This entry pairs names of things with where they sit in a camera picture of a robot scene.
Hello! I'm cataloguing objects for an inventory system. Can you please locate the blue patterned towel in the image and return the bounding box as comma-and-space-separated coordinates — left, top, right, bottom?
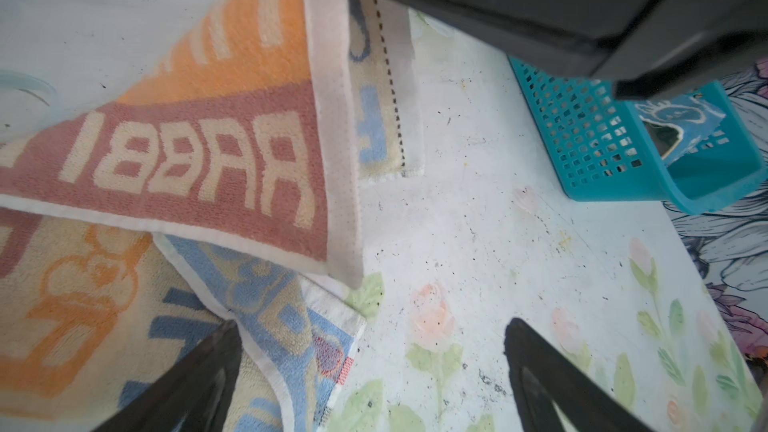
633, 93, 726, 166

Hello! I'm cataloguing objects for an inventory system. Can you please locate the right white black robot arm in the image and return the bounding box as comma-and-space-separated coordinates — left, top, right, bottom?
393, 0, 767, 100

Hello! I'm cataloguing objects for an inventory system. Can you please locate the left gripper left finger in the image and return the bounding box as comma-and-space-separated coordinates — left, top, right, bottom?
96, 320, 242, 432

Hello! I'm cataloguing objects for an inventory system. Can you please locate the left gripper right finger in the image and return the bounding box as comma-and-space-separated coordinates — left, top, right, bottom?
504, 318, 649, 431

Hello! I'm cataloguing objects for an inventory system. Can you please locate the multicolour striped letter towel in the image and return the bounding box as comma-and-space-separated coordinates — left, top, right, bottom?
1, 0, 421, 431

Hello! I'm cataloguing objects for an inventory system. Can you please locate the teal plastic basket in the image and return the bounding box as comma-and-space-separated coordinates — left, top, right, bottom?
510, 59, 767, 215

